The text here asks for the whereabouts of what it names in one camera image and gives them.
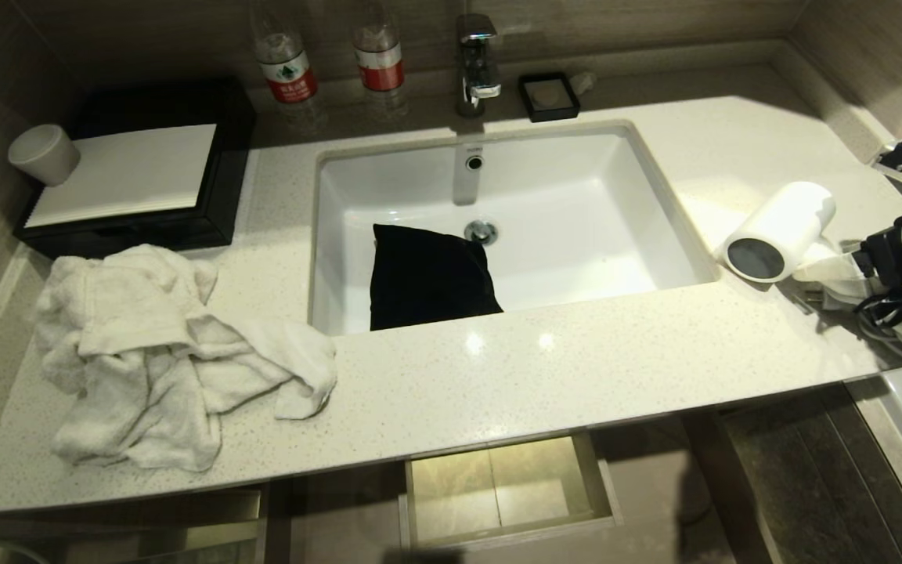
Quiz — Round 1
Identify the chrome faucet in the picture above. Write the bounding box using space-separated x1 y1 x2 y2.
454 13 503 118

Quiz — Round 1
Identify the open wooden drawer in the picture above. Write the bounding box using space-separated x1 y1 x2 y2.
399 432 623 550
126 487 269 564

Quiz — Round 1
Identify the white flat mat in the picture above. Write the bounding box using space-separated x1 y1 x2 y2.
24 123 218 230

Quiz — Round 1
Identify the white hair dryer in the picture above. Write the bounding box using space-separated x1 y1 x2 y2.
723 181 865 303

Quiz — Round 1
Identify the black soap dish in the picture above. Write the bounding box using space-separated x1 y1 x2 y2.
518 71 582 124

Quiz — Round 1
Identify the white cup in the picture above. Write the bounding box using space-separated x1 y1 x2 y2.
7 123 81 187

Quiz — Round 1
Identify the clear bottle with tree label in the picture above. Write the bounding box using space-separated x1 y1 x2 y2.
250 0 328 126

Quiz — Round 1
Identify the white sink basin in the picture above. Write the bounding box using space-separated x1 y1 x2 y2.
308 120 723 338

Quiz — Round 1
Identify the black fabric pouch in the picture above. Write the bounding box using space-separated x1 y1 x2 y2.
369 223 504 331

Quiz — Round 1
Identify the black tray box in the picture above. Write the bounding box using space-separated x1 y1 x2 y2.
13 77 257 260

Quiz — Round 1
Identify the clear bottle with red label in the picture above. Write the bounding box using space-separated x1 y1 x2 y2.
351 0 411 118

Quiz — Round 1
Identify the white crumpled towel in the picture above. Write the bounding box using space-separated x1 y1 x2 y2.
34 244 339 473

